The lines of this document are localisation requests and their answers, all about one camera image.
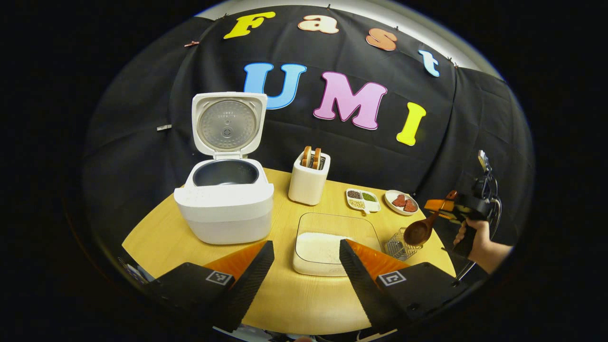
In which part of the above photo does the clear container of rice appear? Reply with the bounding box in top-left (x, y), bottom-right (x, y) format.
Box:
top-left (292, 212), bottom-right (383, 277)

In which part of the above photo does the metal wire chopstick holder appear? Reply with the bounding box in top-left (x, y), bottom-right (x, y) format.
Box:
top-left (384, 227), bottom-right (423, 261)

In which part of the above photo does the white rice cooker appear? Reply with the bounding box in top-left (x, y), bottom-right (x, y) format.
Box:
top-left (173, 92), bottom-right (275, 245)

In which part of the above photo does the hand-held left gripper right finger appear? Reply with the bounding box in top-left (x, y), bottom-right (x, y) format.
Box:
top-left (339, 239), bottom-right (471, 334)

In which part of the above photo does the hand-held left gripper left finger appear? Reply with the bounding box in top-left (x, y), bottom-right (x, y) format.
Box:
top-left (142, 240), bottom-right (276, 333)

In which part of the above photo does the brown wooden spoon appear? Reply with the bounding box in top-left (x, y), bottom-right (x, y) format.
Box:
top-left (404, 190), bottom-right (459, 247)

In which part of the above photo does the white toaster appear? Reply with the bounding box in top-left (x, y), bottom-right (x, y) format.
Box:
top-left (288, 150), bottom-right (331, 206)

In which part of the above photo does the white round plate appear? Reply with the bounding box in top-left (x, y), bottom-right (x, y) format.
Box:
top-left (384, 190), bottom-right (419, 216)

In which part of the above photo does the white divided grain dish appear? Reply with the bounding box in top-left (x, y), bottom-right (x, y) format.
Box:
top-left (346, 188), bottom-right (381, 214)

